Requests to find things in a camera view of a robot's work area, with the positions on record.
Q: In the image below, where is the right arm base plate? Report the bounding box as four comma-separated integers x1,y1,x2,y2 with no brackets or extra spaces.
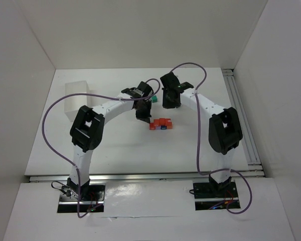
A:
189,182,241,211

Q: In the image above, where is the white plastic bin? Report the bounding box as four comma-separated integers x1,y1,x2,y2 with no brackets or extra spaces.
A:
64,80,91,122

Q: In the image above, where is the aluminium rail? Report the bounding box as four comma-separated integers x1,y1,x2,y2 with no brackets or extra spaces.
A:
29,172,264,183
222,69,265,177

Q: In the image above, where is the aluminium rail front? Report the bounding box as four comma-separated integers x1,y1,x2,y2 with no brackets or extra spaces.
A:
29,172,264,183

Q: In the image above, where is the aluminium rail right side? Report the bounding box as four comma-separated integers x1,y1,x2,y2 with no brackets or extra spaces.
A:
222,69,265,177

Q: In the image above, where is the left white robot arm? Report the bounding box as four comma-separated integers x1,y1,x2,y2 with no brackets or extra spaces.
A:
67,81,154,198

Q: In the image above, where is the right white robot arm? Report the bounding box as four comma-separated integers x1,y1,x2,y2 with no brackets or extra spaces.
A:
160,72,243,194

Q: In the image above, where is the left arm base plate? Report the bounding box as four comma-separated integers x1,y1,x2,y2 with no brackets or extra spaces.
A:
51,181,105,213

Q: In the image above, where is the teal wood block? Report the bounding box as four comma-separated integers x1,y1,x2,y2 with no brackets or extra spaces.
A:
152,95,158,103

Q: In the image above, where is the red wood block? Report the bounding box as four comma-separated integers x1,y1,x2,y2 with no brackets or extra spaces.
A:
165,118,172,127
149,123,156,130

